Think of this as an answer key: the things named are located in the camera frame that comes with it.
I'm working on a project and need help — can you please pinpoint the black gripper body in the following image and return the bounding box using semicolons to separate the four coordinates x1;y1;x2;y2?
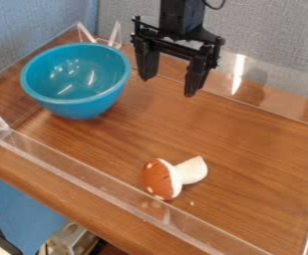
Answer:
132;0;225;62

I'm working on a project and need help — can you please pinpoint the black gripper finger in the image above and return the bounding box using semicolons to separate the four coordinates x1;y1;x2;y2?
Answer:
184;55;217;97
134;36;160;81

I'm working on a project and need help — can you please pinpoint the brown and white toy mushroom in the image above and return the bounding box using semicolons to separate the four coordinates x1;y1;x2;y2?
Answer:
142;155;208;200

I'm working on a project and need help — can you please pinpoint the blue plastic bowl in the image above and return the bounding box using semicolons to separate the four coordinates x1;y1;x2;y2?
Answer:
21;43;133;120

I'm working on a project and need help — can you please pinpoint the grey white box under table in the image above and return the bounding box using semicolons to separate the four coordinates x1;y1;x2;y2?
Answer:
37;222;101;255

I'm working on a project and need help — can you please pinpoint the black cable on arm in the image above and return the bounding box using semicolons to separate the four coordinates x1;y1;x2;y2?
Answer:
201;0;228;11

